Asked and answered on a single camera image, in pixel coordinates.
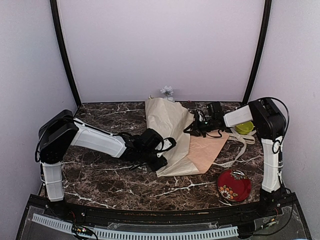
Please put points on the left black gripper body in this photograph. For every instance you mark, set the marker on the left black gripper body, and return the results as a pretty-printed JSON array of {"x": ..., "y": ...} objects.
[{"x": 147, "y": 156}]

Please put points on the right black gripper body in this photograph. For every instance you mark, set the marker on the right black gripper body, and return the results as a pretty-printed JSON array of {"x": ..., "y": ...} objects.
[{"x": 203, "y": 128}]

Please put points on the beige wrapping paper sheet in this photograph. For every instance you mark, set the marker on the beige wrapping paper sheet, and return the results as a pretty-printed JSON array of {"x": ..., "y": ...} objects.
[{"x": 192, "y": 155}]

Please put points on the blue fake flower stem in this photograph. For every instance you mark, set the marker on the blue fake flower stem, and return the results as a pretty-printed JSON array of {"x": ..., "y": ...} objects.
[{"x": 168, "y": 92}]

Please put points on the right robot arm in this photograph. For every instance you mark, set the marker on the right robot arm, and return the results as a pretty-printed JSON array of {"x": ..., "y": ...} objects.
[{"x": 271, "y": 127}]

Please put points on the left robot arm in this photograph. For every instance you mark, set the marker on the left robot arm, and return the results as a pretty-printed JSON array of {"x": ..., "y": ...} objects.
[{"x": 64, "y": 130}]

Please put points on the white printed ribbon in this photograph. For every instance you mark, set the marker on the white printed ribbon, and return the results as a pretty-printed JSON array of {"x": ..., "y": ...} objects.
[{"x": 245, "y": 139}]

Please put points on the yellow-green cup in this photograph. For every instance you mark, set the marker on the yellow-green cup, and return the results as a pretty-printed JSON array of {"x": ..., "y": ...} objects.
[{"x": 244, "y": 128}]

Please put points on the red floral plate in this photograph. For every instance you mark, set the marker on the red floral plate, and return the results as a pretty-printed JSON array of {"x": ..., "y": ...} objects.
[{"x": 234, "y": 185}]

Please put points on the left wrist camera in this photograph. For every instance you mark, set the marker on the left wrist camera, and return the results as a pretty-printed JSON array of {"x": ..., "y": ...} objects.
[{"x": 165, "y": 145}]

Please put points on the black front table rail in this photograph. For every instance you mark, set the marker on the black front table rail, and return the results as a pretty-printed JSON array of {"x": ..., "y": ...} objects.
[{"x": 236, "y": 215}]

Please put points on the white slotted cable duct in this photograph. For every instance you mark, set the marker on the white slotted cable duct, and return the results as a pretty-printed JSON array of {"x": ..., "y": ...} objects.
[{"x": 121, "y": 231}]

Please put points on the right black frame post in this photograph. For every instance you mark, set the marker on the right black frame post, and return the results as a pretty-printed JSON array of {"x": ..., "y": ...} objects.
[{"x": 258, "y": 52}]

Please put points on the black frame post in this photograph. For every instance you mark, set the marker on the black frame post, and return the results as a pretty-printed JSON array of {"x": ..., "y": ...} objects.
[
  {"x": 258, "y": 52},
  {"x": 63, "y": 51}
]

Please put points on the left black frame post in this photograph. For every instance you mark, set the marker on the left black frame post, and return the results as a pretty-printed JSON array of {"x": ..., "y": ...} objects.
[{"x": 63, "y": 51}]

